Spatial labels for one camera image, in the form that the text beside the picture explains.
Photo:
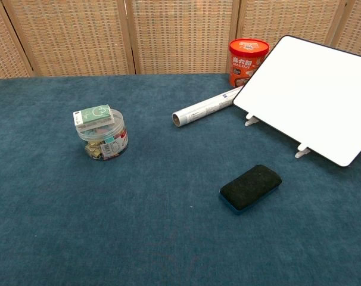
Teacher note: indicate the white whiteboard with dark frame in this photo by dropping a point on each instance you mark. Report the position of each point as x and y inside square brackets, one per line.
[308, 98]

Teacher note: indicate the small green and white box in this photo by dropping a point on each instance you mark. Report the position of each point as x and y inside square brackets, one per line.
[92, 116]

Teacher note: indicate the black and blue whiteboard eraser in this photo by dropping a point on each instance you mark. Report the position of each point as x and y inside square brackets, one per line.
[250, 189]

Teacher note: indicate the blue table cloth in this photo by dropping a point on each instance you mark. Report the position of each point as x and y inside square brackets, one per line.
[138, 193]

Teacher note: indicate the woven wooden folding screen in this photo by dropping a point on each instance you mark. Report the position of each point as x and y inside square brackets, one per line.
[168, 35]

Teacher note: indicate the clear plastic jar of clips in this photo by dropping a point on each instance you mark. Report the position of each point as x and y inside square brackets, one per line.
[104, 140]

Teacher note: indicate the orange instant noodle cup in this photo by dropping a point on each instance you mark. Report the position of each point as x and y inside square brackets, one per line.
[246, 64]

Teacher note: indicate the rolled white paper tube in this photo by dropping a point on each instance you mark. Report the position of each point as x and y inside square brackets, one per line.
[204, 108]

